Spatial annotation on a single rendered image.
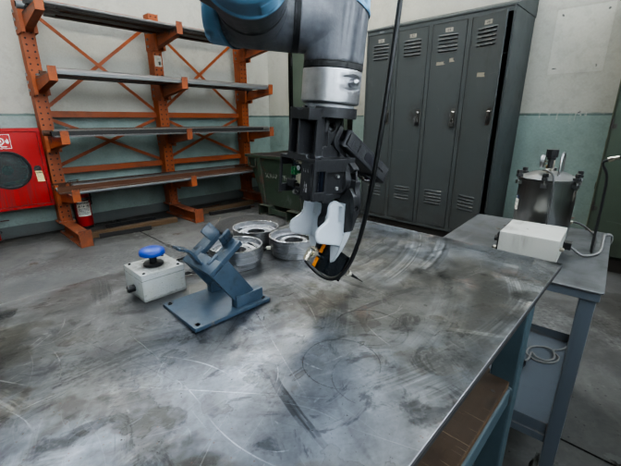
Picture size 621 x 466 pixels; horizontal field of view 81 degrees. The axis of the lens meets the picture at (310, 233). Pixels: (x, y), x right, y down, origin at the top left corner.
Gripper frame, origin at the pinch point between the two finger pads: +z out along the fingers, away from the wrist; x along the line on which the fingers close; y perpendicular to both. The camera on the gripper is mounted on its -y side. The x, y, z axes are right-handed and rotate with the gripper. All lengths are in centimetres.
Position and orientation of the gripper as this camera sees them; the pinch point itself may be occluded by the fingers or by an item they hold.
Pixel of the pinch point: (327, 248)
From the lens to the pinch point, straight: 54.6
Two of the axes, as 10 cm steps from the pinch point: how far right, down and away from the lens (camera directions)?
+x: 6.6, 2.8, -7.0
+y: -7.5, 1.5, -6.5
